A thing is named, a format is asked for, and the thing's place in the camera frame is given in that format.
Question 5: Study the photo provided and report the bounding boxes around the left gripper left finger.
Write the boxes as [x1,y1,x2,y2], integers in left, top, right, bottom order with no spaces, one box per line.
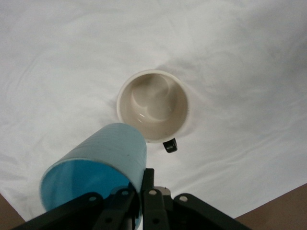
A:
[9,188,136,230]

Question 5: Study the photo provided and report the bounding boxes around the blue plastic cup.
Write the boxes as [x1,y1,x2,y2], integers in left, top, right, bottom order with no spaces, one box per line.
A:
[39,122,148,230]

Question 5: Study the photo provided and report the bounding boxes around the white cloth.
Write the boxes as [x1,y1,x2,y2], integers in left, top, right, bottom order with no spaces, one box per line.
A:
[0,0,307,222]

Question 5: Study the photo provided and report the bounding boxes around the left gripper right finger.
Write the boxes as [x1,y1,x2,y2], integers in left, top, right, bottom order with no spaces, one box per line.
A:
[141,168,252,230]

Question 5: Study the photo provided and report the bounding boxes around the white mug black handle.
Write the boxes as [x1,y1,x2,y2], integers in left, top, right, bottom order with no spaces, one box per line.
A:
[116,69,189,154]

